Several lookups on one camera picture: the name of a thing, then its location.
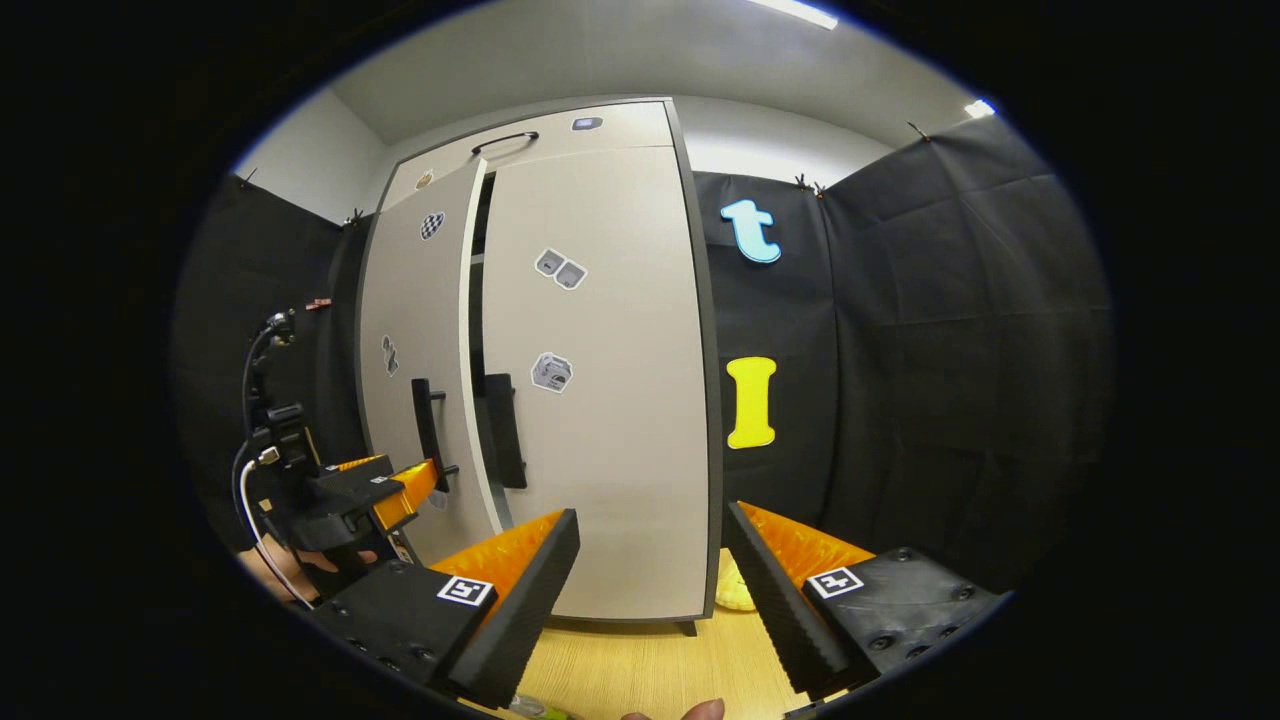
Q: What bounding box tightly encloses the white and grey cabinet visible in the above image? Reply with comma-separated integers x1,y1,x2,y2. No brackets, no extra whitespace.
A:
355,95,723,636

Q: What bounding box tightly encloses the black backdrop cloth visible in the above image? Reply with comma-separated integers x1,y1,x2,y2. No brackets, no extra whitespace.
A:
170,115,1116,601

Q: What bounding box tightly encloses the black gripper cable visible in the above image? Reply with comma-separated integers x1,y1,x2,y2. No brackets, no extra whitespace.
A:
240,320,291,441

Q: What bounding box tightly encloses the long ceiling light panel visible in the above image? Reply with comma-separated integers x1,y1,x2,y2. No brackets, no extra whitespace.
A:
745,0,841,31

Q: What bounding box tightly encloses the pale yellow object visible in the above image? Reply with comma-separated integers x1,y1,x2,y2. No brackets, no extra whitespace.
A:
714,548,758,613

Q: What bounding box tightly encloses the white cabinet door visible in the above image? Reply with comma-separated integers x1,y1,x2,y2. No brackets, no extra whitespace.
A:
358,158,511,569
480,145,713,621

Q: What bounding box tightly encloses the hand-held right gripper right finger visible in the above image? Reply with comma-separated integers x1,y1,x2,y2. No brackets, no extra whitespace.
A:
725,500,1013,701

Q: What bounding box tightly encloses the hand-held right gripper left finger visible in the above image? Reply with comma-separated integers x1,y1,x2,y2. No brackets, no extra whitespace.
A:
310,508,581,709

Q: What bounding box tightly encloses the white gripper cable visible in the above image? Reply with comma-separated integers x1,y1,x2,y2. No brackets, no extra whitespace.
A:
235,450,316,609

